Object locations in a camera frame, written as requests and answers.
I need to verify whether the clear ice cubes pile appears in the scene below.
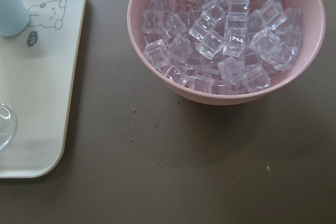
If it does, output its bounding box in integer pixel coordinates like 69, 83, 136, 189
140, 0, 303, 95

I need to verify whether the light blue cup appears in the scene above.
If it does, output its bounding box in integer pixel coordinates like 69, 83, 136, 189
1, 0, 29, 37

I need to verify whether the pink bowl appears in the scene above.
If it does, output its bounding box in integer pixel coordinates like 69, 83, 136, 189
127, 0, 326, 105

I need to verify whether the cream rabbit tray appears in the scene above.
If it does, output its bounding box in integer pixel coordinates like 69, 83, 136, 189
1, 0, 86, 178

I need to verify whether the clear wine glass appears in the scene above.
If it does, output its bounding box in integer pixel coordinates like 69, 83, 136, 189
1, 103, 17, 151

